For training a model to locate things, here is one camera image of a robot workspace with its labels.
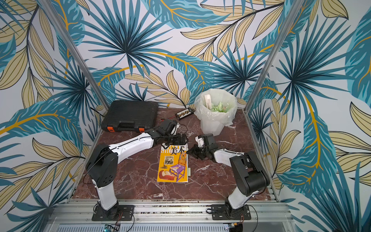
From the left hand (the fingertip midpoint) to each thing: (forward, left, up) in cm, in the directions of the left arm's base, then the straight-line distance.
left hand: (182, 142), depth 87 cm
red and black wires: (+27, +16, -11) cm, 34 cm away
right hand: (-3, -3, -6) cm, 7 cm away
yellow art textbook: (-9, +5, -11) cm, 15 cm away
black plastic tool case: (+22, +38, -2) cm, 44 cm away
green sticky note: (-14, -4, -11) cm, 18 cm away
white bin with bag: (+21, -21, +8) cm, 31 cm away
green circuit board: (-42, +34, -14) cm, 56 cm away
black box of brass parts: (+32, 0, -9) cm, 33 cm away
